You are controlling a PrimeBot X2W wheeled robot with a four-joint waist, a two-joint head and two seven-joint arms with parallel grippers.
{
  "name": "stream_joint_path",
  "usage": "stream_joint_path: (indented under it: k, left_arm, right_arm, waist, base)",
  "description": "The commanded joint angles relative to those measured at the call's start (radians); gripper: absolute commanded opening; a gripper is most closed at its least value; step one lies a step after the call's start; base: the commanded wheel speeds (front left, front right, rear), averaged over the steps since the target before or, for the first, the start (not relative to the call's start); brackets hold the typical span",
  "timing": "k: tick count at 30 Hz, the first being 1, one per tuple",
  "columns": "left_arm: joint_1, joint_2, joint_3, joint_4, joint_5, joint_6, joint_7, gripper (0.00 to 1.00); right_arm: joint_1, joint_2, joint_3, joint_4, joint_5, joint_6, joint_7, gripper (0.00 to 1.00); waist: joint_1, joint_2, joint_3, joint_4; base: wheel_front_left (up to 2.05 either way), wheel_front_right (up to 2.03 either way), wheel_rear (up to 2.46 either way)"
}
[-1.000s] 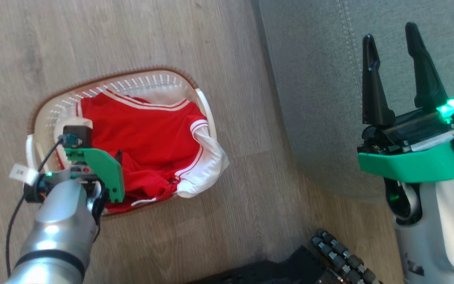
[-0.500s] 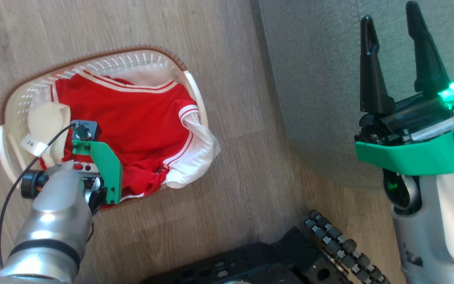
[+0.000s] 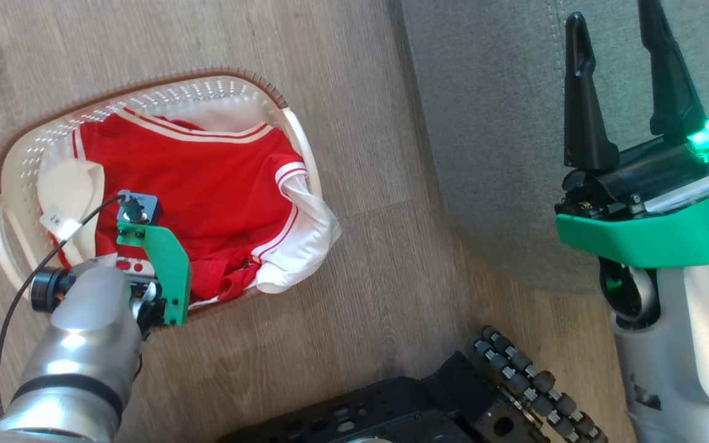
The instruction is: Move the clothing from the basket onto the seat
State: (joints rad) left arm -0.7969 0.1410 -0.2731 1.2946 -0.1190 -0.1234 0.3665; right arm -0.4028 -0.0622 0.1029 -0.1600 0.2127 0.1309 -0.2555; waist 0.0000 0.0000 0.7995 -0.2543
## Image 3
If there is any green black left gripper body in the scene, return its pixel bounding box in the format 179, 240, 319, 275
114, 221, 192, 336

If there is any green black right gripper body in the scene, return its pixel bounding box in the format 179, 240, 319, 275
555, 110, 709, 269

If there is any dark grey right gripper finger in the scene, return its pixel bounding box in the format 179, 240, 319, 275
563, 11, 620, 171
636, 0, 707, 137

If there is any red garment with white trim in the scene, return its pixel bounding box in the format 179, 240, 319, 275
56, 106, 309, 303

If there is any cream plastic laundry basket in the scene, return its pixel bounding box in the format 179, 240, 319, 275
0, 68, 324, 321

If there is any grey and yellow sofa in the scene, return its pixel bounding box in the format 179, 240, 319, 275
399, 0, 709, 296

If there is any cream garment with tag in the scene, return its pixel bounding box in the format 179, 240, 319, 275
36, 157, 109, 265

